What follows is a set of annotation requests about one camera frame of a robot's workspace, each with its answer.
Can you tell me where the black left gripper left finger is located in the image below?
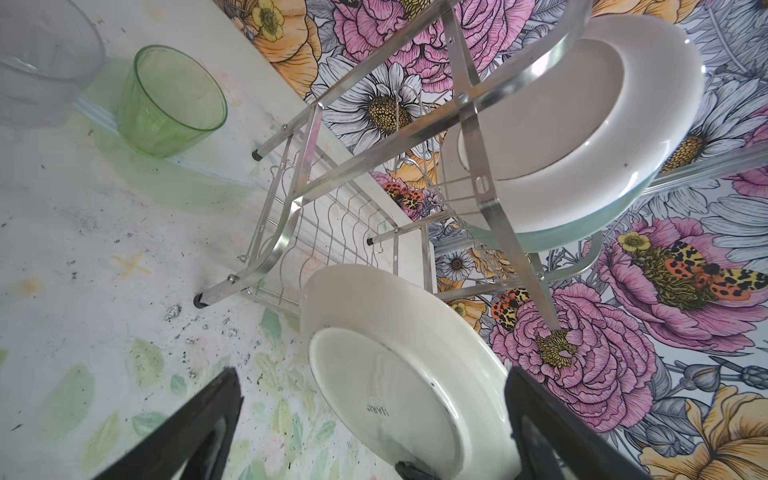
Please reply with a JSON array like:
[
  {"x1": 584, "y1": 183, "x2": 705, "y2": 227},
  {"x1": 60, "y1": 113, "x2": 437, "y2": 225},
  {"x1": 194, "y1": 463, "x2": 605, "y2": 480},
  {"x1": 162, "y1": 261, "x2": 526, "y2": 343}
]
[{"x1": 97, "y1": 367, "x2": 243, "y2": 479}]

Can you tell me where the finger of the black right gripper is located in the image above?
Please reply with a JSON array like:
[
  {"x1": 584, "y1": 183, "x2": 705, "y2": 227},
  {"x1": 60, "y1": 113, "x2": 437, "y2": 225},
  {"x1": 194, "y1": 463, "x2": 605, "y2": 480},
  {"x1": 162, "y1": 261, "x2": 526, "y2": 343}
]
[{"x1": 395, "y1": 461, "x2": 438, "y2": 480}]

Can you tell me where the cream floral plate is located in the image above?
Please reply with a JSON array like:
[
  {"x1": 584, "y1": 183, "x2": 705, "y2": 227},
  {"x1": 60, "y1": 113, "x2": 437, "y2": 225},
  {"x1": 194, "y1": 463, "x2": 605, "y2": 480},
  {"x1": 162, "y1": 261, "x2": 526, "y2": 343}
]
[{"x1": 300, "y1": 264, "x2": 522, "y2": 479}]

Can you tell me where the white plate red pattern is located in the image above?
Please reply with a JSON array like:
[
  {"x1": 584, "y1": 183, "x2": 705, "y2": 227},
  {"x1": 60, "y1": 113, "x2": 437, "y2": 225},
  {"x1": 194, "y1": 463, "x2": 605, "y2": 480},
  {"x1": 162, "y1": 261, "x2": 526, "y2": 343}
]
[{"x1": 440, "y1": 14, "x2": 707, "y2": 236}]

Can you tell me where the pale green plate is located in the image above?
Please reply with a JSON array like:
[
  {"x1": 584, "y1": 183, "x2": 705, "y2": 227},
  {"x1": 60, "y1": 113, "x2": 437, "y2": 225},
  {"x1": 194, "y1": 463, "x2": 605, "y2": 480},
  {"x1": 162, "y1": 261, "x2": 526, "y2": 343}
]
[{"x1": 495, "y1": 164, "x2": 657, "y2": 252}]

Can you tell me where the clear plastic tumbler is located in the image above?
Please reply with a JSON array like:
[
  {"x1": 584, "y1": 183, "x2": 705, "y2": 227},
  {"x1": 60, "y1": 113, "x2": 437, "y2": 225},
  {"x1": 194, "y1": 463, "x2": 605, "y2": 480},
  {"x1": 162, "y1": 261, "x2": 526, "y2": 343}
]
[{"x1": 1, "y1": 1, "x2": 106, "y2": 129}]

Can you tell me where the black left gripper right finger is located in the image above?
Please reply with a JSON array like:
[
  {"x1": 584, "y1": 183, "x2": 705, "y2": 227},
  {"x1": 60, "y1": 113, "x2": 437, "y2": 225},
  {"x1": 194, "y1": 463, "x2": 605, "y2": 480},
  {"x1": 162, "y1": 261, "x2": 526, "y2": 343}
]
[{"x1": 504, "y1": 367, "x2": 649, "y2": 479}]

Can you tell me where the steel two-tier dish rack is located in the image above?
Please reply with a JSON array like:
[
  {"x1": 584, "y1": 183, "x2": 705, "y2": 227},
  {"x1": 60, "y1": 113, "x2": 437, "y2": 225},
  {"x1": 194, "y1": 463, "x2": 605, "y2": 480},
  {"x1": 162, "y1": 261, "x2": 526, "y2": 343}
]
[{"x1": 191, "y1": 0, "x2": 607, "y2": 331}]

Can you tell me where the green plastic tumbler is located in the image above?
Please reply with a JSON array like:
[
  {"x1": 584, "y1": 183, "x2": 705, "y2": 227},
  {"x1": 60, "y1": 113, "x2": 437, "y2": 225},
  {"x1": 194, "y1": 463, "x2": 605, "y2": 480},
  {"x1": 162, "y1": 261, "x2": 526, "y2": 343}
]
[{"x1": 116, "y1": 45, "x2": 229, "y2": 159}]

